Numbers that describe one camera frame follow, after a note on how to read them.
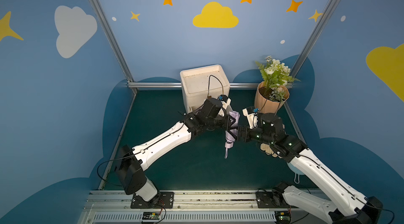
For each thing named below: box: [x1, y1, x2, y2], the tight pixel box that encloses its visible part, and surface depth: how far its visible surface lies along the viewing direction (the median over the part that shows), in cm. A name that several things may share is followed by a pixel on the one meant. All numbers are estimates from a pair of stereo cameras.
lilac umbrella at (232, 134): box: [224, 110, 241, 159], surface depth 73 cm
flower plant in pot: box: [254, 55, 302, 115], surface depth 96 cm
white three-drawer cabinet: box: [179, 64, 231, 114], surface depth 95 cm
